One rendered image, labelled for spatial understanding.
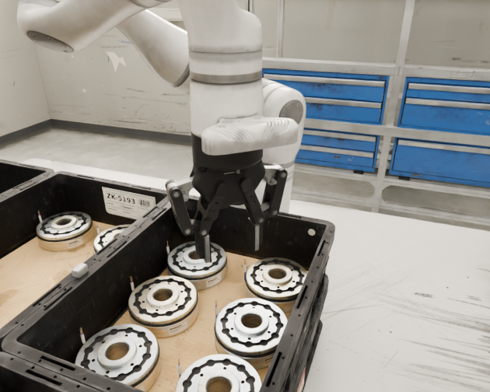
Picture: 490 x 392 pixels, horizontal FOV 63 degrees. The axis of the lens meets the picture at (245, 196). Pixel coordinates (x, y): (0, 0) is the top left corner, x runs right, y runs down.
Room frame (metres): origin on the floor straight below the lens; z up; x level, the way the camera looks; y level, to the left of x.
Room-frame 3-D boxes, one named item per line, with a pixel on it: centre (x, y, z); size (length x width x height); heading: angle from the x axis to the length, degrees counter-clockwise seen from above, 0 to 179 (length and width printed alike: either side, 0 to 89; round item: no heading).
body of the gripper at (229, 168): (0.40, 0.02, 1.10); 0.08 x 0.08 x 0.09
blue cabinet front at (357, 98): (2.29, -0.43, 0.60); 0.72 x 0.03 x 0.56; 70
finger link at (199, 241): (0.38, 0.06, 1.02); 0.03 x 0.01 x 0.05; 113
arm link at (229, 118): (0.38, 0.01, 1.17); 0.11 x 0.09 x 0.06; 23
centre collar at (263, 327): (0.41, -0.01, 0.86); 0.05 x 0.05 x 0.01
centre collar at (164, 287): (0.46, 0.12, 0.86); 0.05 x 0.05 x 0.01
